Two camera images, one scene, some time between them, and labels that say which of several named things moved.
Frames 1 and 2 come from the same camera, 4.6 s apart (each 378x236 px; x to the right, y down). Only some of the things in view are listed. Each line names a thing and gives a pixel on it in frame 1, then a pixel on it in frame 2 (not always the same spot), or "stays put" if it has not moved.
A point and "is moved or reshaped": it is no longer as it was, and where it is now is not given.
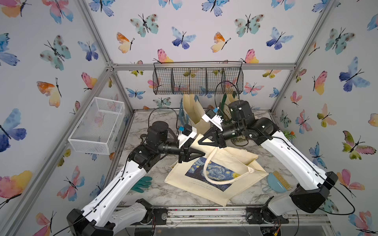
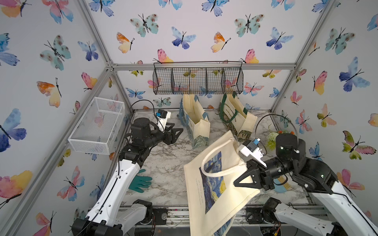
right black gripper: (213, 133) to (259, 177)
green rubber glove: (144, 182) stays put
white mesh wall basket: (96, 130) stays put
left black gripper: (185, 156) to (170, 138)
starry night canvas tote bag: (219, 176) is moved or reshaped
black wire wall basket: (198, 77) stays put
